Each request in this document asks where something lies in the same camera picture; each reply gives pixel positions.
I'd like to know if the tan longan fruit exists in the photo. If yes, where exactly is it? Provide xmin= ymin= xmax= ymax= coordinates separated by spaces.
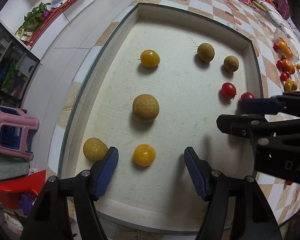
xmin=133 ymin=94 xmax=160 ymax=122
xmin=223 ymin=55 xmax=239 ymax=72

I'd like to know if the red plastic stool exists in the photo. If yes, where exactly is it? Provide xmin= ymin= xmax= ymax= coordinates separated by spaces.
xmin=0 ymin=170 xmax=46 ymax=209

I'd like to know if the red cherry tomato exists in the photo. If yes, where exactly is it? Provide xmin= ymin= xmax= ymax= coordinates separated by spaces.
xmin=240 ymin=92 xmax=255 ymax=101
xmin=221 ymin=82 xmax=237 ymax=99

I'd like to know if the tan longan on table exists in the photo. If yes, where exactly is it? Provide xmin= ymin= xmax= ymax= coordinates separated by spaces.
xmin=292 ymin=81 xmax=298 ymax=91

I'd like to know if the green potted plant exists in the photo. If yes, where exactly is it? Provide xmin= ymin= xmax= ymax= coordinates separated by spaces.
xmin=15 ymin=2 xmax=51 ymax=37

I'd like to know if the pink plastic stool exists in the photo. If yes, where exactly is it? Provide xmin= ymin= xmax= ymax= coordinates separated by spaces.
xmin=0 ymin=106 xmax=39 ymax=160

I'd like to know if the yellow cherry tomato in tray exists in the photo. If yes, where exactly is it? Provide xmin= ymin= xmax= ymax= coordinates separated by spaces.
xmin=140 ymin=49 xmax=160 ymax=68

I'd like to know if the small longan fruit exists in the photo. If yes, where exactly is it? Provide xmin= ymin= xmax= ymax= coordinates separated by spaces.
xmin=83 ymin=138 xmax=108 ymax=162

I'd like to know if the large orange tangerine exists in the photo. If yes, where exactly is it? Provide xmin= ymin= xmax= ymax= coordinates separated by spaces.
xmin=282 ymin=59 xmax=294 ymax=74

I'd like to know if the yellow cherry tomato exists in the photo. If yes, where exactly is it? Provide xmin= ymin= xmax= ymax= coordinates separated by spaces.
xmin=133 ymin=144 xmax=156 ymax=167
xmin=140 ymin=49 xmax=160 ymax=68

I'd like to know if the tan longan in tray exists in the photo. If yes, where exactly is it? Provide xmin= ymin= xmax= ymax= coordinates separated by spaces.
xmin=197 ymin=43 xmax=215 ymax=63

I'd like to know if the clear glass fruit bowl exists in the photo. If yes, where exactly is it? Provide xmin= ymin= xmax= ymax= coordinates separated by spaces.
xmin=273 ymin=28 xmax=299 ymax=63

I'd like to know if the white shallow tray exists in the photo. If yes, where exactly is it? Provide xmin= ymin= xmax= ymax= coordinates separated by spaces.
xmin=57 ymin=3 xmax=263 ymax=235

